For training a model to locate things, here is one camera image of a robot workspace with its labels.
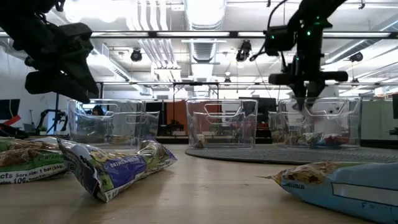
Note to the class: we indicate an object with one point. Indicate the person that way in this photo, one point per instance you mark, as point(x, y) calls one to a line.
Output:
point(98, 110)

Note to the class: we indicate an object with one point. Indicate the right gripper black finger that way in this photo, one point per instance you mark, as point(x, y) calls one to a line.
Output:
point(314, 91)
point(300, 93)

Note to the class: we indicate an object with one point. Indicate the clear plastic bin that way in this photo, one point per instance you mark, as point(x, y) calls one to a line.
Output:
point(105, 124)
point(220, 124)
point(342, 124)

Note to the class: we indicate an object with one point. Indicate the background black robot arm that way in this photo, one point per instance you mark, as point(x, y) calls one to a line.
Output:
point(46, 116)

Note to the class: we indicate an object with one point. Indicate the black ceiling spotlight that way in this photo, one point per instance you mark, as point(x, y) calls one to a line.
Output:
point(356, 57)
point(243, 51)
point(136, 55)

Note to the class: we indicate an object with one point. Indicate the black ceiling light rail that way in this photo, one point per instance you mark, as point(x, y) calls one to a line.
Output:
point(192, 34)

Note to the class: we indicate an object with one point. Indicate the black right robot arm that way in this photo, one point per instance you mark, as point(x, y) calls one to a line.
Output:
point(314, 15)

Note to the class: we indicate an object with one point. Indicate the black wall monitor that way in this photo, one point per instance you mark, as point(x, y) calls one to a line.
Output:
point(9, 109)

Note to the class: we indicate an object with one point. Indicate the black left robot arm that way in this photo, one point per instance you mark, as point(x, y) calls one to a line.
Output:
point(18, 18)

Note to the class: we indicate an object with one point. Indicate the round grey mat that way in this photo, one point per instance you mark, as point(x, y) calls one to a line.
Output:
point(280, 154)

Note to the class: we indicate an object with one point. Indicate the oatmeal raisin granola bar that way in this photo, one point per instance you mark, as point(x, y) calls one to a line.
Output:
point(124, 169)
point(119, 140)
point(342, 193)

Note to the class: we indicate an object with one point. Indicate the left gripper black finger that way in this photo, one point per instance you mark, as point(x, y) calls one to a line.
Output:
point(81, 68)
point(56, 82)

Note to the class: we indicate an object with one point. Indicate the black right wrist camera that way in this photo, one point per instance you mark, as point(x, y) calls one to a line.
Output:
point(280, 39)

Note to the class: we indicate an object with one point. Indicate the black television screen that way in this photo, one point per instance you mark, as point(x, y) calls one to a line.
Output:
point(264, 115)

